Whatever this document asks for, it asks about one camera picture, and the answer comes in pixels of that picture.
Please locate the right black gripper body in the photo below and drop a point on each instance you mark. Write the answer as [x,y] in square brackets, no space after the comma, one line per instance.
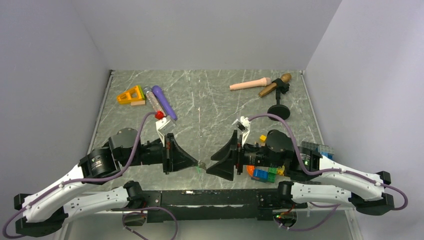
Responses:
[251,154]

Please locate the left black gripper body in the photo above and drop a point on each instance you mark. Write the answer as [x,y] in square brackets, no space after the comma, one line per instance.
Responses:
[156,153]

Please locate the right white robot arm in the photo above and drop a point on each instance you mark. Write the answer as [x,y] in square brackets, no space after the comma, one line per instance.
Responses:
[313,178]

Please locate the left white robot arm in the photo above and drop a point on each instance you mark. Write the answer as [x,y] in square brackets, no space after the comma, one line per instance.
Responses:
[46,211]

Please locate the orange curved track piece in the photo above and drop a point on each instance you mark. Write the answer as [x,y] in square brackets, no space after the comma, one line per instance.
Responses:
[250,170]

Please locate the yellow toy brick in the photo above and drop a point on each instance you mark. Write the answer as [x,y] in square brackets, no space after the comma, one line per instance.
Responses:
[262,138]

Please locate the blue toy brick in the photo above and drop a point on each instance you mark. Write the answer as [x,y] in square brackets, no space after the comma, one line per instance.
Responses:
[260,175]

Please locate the green toy brick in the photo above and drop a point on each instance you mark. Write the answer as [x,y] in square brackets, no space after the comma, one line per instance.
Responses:
[271,174]

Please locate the light wooden block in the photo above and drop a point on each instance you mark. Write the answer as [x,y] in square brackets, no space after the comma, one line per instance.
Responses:
[138,103]

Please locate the black microphone stand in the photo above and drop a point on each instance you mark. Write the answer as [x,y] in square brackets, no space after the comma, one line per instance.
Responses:
[279,109]

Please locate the glitter tube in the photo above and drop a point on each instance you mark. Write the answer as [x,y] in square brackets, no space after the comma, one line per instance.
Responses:
[150,96]

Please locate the orange triangle toy block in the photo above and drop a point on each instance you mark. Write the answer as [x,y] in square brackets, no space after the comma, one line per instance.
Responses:
[134,94]

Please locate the purple tube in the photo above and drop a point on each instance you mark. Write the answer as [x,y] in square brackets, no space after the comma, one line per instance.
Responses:
[158,92]

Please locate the grey baseplate with blue bricks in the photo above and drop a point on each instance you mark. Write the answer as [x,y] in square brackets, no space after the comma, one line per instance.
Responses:
[322,149]

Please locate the gold microphone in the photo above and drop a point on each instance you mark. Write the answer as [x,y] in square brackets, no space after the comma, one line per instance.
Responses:
[275,84]

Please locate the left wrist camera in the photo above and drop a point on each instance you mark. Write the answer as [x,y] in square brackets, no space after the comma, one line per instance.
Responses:
[164,124]

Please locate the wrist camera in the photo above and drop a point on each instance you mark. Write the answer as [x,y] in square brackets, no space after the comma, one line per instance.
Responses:
[164,124]
[244,125]

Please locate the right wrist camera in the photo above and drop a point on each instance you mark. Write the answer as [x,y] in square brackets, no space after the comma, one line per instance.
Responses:
[244,125]

